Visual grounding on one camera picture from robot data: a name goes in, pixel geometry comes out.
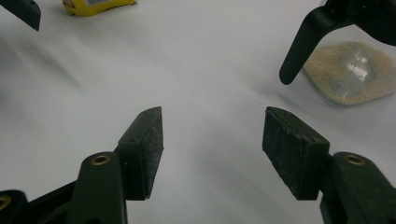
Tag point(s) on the yellow sauce pouch green cap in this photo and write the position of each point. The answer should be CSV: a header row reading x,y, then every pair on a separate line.
x,y
93,9

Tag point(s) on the white table cover sheet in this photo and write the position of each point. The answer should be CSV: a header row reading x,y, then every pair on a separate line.
x,y
186,62

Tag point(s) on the clear seasoning jar black lid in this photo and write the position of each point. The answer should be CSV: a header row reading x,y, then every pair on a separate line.
x,y
342,71

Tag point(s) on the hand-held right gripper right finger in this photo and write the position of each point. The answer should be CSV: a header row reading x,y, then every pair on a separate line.
x,y
295,152

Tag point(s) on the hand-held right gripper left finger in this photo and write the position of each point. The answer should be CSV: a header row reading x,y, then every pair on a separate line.
x,y
140,155

